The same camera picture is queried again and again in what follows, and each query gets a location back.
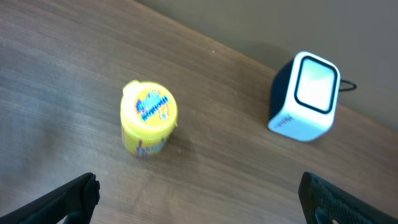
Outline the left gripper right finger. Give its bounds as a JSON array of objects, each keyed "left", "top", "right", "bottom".
[{"left": 298, "top": 172, "right": 397, "bottom": 224}]

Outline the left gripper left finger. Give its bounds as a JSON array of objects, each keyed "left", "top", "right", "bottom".
[{"left": 1, "top": 172, "right": 100, "bottom": 224}]

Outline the yellow mentos gum bottle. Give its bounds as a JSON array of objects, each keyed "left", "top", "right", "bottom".
[{"left": 120, "top": 80, "right": 178, "bottom": 157}]

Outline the white barcode scanner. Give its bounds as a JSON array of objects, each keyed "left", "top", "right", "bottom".
[{"left": 267, "top": 51, "right": 341, "bottom": 142}]

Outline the black scanner cable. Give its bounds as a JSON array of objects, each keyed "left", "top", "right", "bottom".
[{"left": 338, "top": 79, "right": 358, "bottom": 92}]

